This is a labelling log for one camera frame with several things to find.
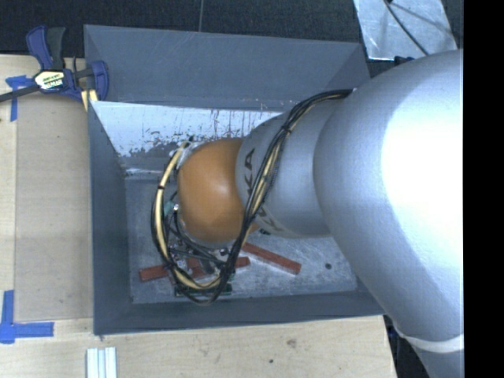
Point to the red-brown flat block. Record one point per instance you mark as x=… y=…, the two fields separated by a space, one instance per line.
x=153 y=273
x=277 y=261

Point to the pale wood board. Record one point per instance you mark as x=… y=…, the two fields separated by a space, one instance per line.
x=51 y=195

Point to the grey metal bin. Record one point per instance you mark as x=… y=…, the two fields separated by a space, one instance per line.
x=197 y=65

